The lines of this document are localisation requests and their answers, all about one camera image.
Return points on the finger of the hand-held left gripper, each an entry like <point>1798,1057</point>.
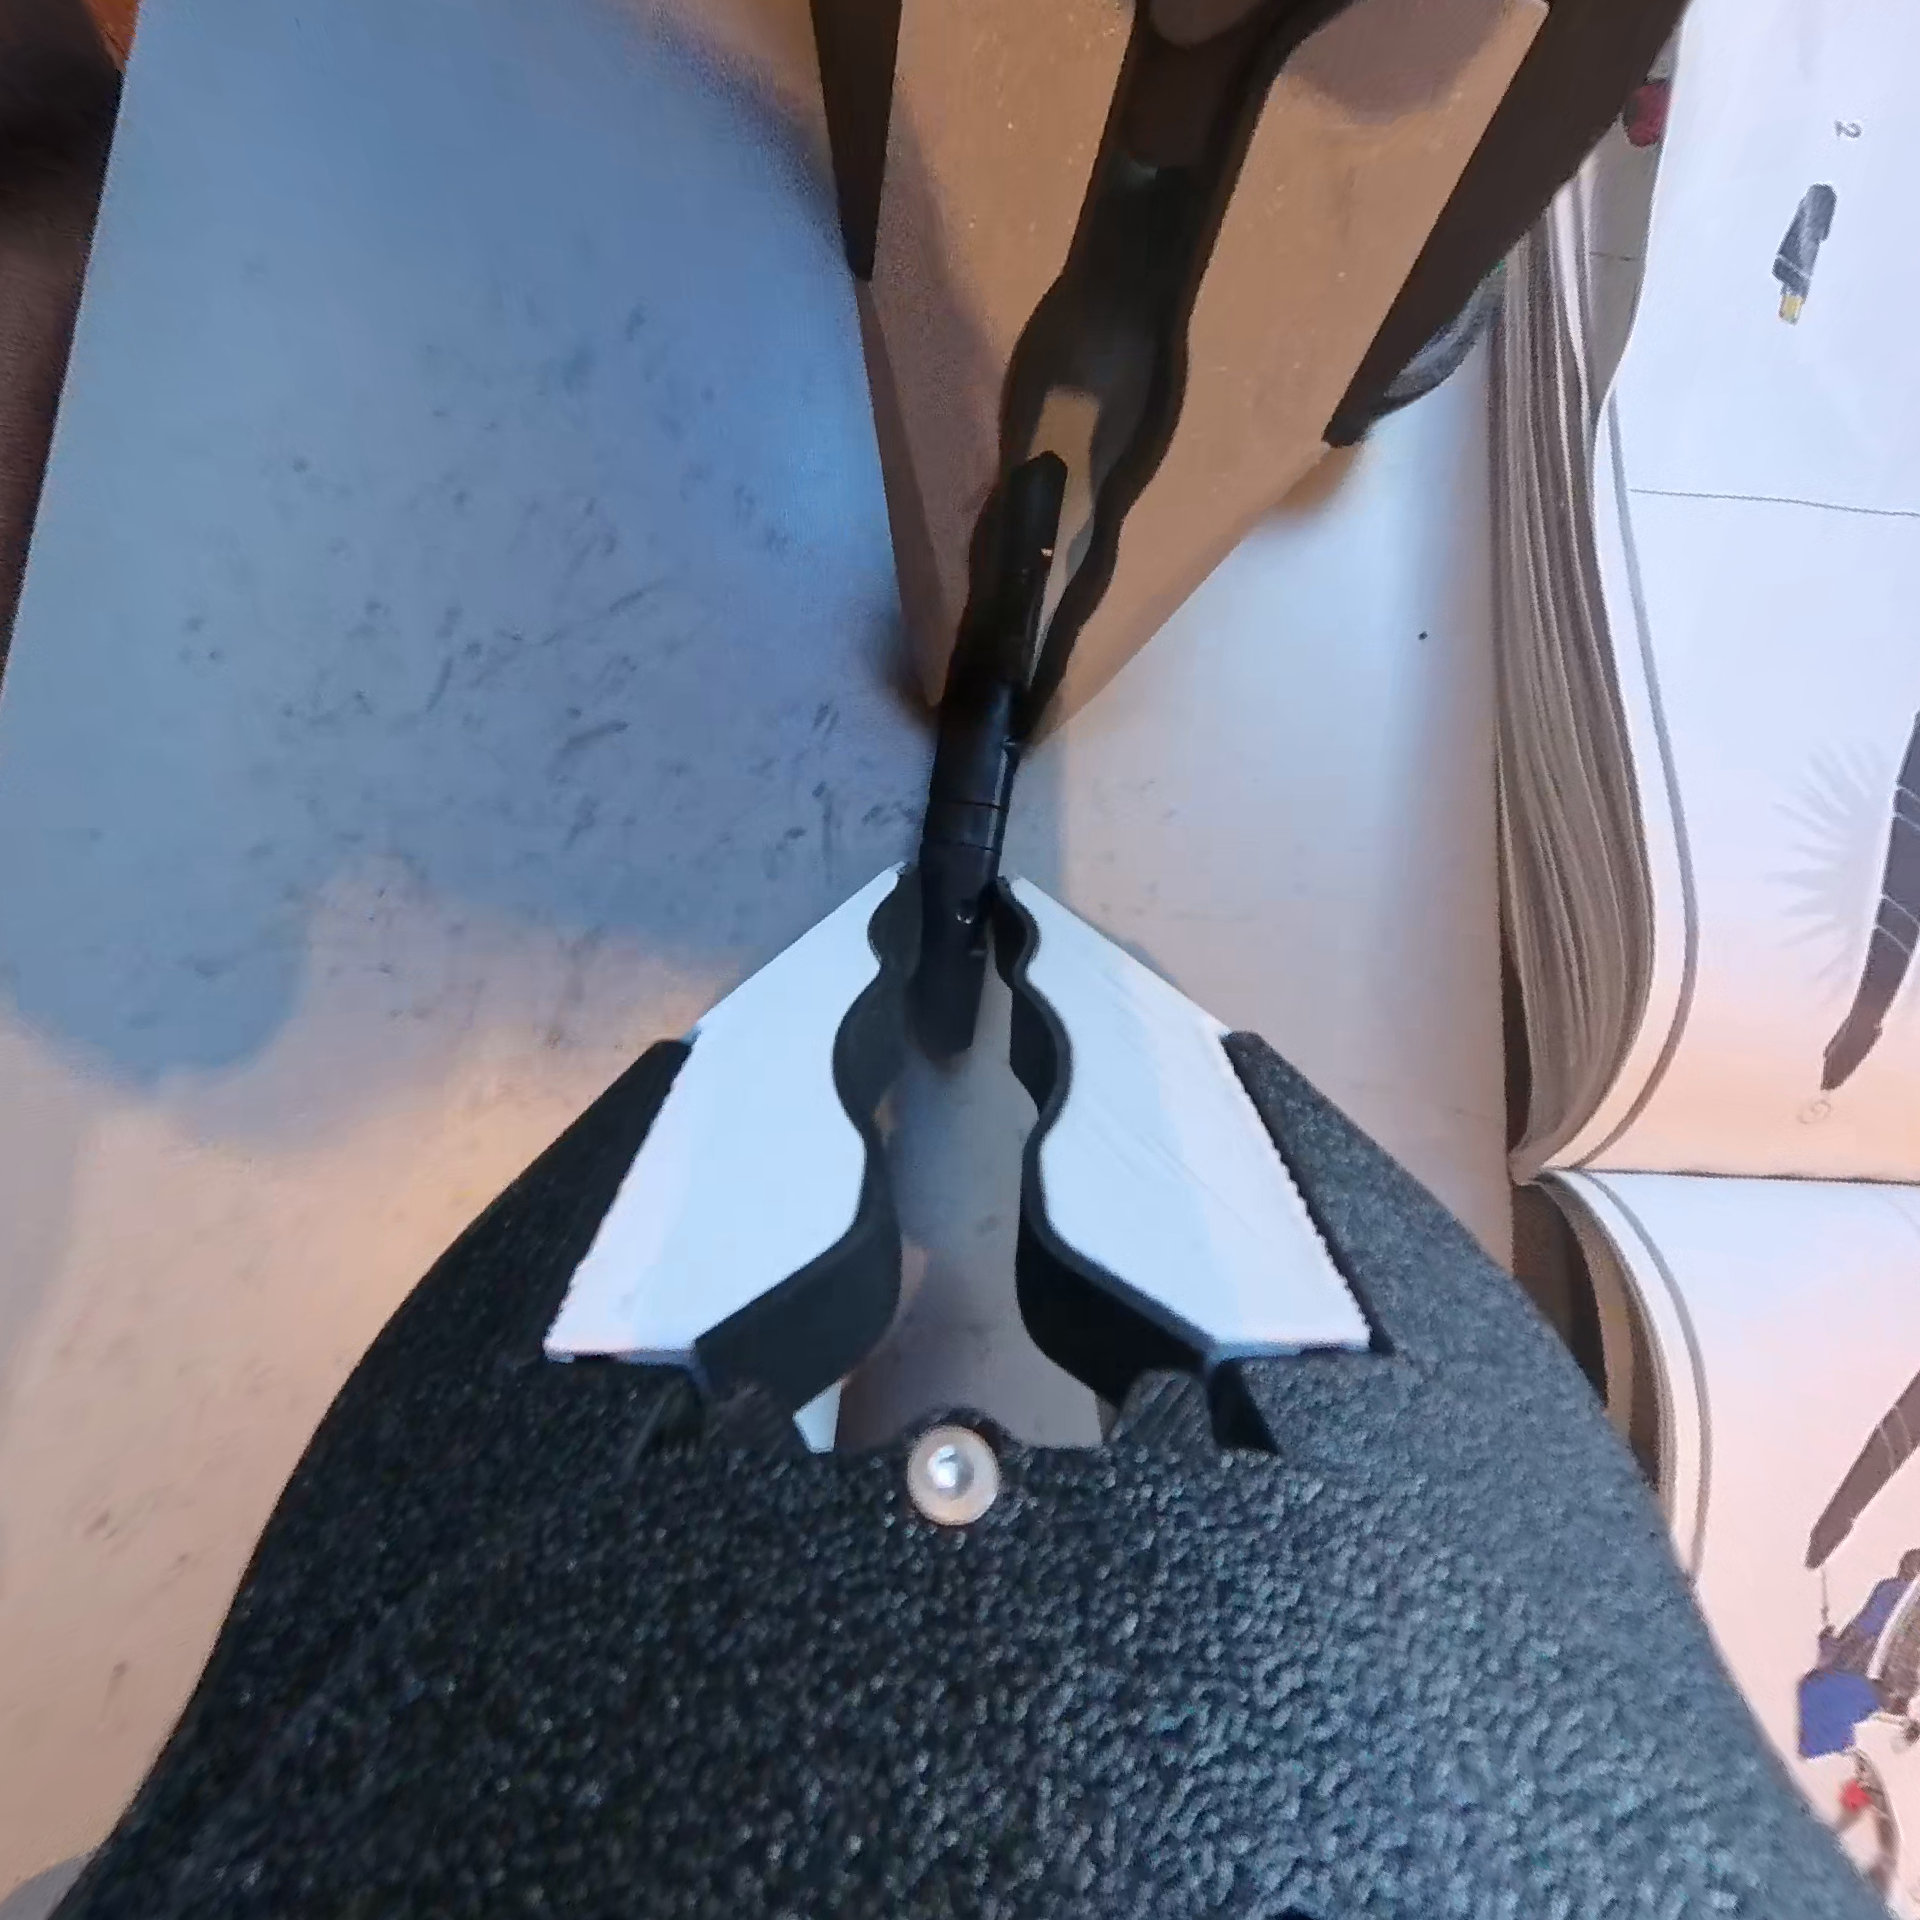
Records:
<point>975,181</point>
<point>1349,181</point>

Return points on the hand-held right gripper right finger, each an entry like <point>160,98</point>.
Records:
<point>1184,1185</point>

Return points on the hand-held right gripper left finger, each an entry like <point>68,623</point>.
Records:
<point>722,1201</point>

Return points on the black curved brick strip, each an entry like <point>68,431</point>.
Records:
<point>973,781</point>

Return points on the open instruction booklet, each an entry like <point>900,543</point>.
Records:
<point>1770,600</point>

